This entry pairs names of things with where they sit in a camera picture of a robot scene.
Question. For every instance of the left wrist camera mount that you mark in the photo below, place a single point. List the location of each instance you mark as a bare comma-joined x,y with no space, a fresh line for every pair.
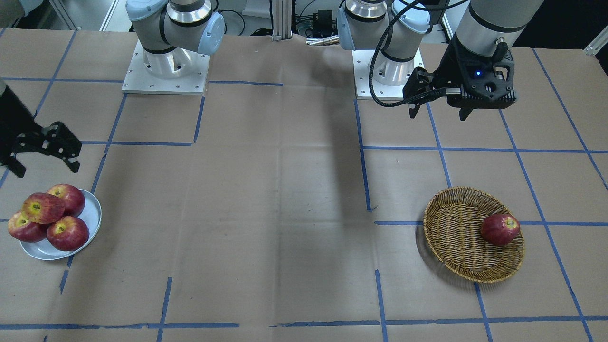
485,82

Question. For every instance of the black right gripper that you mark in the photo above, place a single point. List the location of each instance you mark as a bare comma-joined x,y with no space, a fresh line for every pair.
13,116

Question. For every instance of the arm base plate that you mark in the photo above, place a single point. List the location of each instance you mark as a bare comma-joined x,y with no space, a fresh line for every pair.
388,79
178,72

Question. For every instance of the red apple plate outer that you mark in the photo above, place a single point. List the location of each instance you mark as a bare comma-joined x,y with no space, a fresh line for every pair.
25,230

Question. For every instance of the light blue plate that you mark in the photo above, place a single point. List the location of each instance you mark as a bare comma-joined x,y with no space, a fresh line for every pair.
91,215

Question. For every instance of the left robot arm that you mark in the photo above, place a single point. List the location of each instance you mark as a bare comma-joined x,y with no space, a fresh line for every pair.
396,29

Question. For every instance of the red apple plate far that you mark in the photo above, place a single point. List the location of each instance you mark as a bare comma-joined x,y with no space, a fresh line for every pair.
72,197

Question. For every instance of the red apple plate near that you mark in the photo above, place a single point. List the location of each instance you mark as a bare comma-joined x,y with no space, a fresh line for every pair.
68,233

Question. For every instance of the yellow-red apple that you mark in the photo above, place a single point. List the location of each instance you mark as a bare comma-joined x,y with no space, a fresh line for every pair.
43,208

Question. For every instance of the dark red apple in basket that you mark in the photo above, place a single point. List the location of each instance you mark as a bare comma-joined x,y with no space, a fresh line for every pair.
500,229

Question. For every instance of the black power adapter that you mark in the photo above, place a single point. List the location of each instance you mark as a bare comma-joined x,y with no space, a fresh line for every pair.
323,19

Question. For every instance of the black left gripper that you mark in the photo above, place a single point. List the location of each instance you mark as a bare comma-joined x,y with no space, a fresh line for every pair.
455,68

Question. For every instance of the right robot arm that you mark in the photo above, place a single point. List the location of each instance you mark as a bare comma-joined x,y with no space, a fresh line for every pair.
175,41

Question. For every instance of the red apple plate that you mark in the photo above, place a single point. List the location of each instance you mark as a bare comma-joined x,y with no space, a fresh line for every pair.
72,197
25,230
68,233

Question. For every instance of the aluminium profile post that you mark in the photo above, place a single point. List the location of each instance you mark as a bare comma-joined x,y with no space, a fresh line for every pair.
281,12

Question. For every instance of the woven wicker basket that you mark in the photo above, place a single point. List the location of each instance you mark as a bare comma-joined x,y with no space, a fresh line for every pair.
452,224

